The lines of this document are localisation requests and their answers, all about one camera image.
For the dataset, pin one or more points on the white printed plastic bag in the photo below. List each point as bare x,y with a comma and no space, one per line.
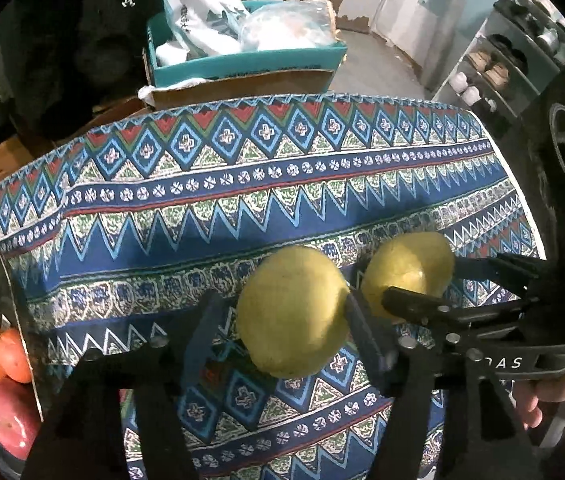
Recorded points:
211,27

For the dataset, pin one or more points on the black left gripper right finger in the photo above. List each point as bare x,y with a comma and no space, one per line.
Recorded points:
483,437

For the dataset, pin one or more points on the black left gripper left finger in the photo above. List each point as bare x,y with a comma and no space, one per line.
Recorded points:
82,437

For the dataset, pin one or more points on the blue patterned tablecloth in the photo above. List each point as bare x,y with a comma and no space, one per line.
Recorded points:
112,235

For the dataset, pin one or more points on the yellow-green mango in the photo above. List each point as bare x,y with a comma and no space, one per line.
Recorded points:
290,314

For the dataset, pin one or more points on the cardboard box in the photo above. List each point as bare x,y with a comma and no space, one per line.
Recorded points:
198,90

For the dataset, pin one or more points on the large dark red apple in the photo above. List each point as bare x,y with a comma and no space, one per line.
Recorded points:
19,418

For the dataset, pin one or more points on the dark hanging clothes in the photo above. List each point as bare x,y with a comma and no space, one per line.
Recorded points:
61,58

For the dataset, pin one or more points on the shoe rack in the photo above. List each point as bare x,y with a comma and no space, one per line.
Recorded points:
516,53

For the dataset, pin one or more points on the teal box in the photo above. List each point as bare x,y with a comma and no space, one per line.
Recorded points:
280,35

